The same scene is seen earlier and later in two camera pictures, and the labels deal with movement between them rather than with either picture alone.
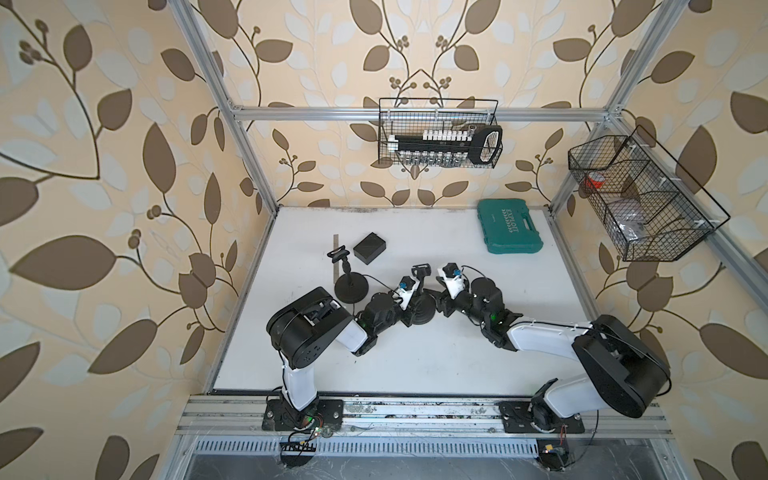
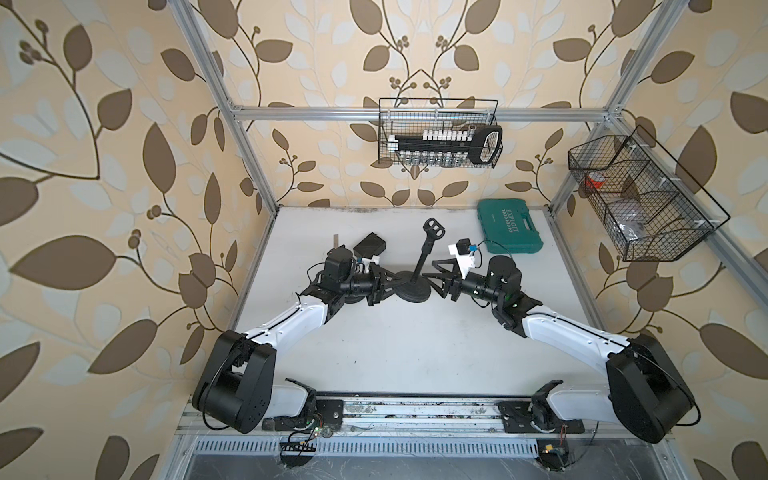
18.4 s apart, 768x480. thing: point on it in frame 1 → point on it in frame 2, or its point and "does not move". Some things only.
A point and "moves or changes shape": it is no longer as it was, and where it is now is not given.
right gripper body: (462, 303) → (455, 286)
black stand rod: (421, 271) moves or changes shape
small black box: (369, 248) does not move
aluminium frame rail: (397, 417) does not move
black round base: (423, 308) moves or changes shape
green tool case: (508, 227) does not move
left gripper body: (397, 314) → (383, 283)
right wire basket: (653, 210) does not move
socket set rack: (480, 143) does not move
